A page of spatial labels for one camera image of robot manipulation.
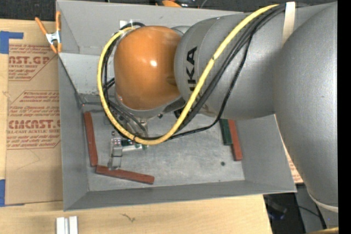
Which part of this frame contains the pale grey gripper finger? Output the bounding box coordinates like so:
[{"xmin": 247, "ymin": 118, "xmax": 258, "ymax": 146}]
[{"xmin": 107, "ymin": 137, "xmax": 123, "ymax": 171}]

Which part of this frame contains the dark green flat block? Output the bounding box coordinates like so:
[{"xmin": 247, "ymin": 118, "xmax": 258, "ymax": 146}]
[{"xmin": 219, "ymin": 118, "xmax": 234, "ymax": 146}]

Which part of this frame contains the brown cardboard board red print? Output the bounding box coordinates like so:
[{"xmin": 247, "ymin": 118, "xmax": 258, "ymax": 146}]
[{"xmin": 0, "ymin": 18, "xmax": 64, "ymax": 206}]

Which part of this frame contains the red-brown flat block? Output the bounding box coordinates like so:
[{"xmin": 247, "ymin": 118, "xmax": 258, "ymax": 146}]
[
  {"xmin": 95, "ymin": 164, "xmax": 155, "ymax": 185},
  {"xmin": 228, "ymin": 119, "xmax": 244, "ymax": 162},
  {"xmin": 83, "ymin": 111, "xmax": 99, "ymax": 168}
]

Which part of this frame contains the grey metal bin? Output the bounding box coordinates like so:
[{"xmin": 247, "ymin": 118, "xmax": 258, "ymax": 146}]
[{"xmin": 55, "ymin": 0, "xmax": 298, "ymax": 212}]

